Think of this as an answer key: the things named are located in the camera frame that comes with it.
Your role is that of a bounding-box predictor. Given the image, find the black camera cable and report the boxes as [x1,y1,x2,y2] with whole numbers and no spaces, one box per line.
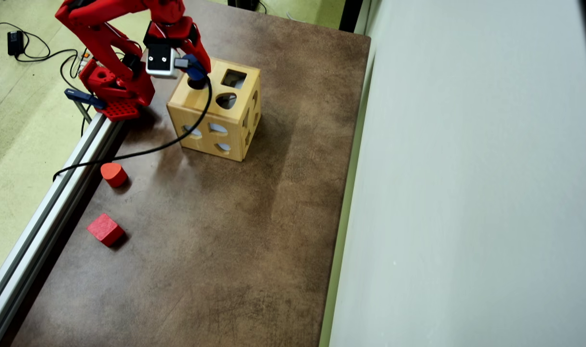
[53,75,212,182]

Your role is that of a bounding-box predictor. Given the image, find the aluminium profile rail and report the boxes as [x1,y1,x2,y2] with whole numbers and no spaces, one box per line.
[0,112,125,347]

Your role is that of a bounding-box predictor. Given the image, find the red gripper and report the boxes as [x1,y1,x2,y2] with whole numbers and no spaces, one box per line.
[144,16,212,73]

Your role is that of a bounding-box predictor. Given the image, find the black power adapter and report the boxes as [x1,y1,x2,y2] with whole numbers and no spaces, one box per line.
[7,30,25,57]

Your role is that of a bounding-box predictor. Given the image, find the black power cable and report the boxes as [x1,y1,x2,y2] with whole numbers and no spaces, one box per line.
[0,22,86,92]

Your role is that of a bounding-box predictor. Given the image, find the red wooden cube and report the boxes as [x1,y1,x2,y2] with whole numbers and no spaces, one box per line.
[86,213,126,248]

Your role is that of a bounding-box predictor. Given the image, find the orange rounded wooden block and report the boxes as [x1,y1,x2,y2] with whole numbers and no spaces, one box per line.
[100,162,129,188]

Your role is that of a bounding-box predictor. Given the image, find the blue clamp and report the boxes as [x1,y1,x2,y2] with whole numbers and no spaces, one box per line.
[64,88,106,110]

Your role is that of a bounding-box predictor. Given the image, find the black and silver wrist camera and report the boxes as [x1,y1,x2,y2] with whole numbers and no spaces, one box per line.
[145,43,190,79]

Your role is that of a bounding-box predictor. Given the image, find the blue wooden cylinder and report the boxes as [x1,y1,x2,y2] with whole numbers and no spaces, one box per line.
[182,54,208,81]

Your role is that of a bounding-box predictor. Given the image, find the wooden shape sorter box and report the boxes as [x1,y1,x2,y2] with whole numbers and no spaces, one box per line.
[166,54,262,162]

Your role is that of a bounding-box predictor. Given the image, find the black post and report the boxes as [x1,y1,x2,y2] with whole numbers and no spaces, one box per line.
[339,0,366,33]

